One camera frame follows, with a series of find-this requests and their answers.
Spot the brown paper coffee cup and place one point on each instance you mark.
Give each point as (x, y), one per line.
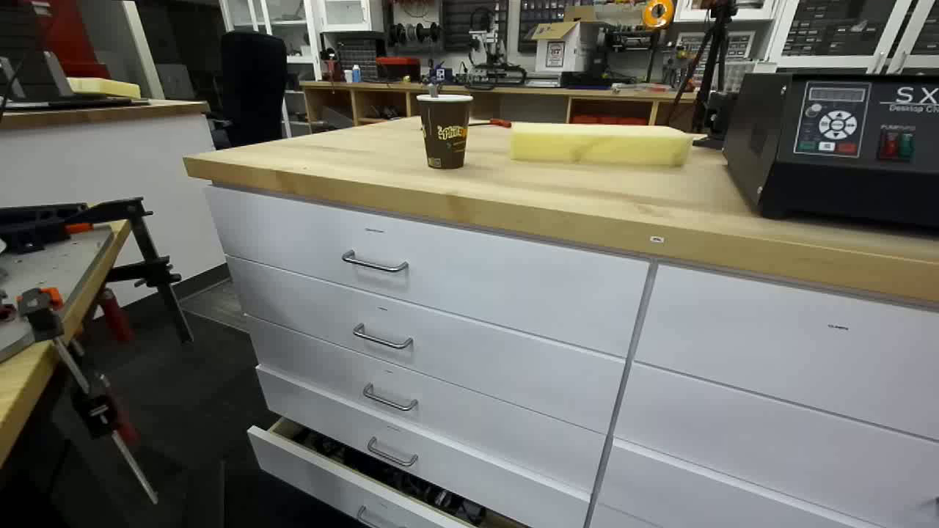
(444, 128)

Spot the black camera tripod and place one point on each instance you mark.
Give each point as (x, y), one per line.
(710, 61)

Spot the top left white drawer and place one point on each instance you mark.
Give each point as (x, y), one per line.
(540, 288)

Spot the black office chair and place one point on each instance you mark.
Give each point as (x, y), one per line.
(252, 77)

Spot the orange black bar clamp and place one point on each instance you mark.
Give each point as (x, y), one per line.
(92, 401)

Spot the wooden shelf workbench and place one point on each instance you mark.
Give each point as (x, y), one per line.
(386, 102)

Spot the black control box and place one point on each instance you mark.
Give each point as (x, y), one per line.
(838, 144)

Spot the top right white drawer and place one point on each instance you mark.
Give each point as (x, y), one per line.
(835, 354)

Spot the yellow foam block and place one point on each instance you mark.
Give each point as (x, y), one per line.
(598, 144)

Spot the open bottom white drawer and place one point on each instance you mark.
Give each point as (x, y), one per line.
(367, 491)

